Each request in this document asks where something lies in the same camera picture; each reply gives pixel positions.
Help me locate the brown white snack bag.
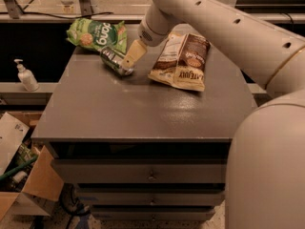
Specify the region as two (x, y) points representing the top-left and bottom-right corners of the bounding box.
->
(149, 32), (211, 92)

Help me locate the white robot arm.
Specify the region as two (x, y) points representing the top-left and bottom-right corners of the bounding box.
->
(123, 0), (305, 229)

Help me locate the green soda can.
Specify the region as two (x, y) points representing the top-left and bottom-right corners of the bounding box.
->
(100, 47), (133, 76)

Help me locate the green dang chips bag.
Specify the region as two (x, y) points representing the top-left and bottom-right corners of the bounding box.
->
(67, 18), (128, 53)

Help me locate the grey metal rail shelf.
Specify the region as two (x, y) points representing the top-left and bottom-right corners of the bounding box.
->
(0, 81), (60, 107)

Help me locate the open cardboard box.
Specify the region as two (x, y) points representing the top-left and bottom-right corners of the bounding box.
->
(0, 112), (64, 219)

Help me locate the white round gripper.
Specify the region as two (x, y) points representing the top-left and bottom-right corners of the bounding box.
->
(121, 18), (166, 70)

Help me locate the black cable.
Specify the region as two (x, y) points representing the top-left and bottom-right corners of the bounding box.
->
(18, 0), (113, 20)

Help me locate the grey drawer cabinet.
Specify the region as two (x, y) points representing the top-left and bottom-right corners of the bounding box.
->
(32, 48), (256, 221)

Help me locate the white pump bottle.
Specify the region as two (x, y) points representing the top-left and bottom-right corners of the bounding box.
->
(14, 59), (39, 92)

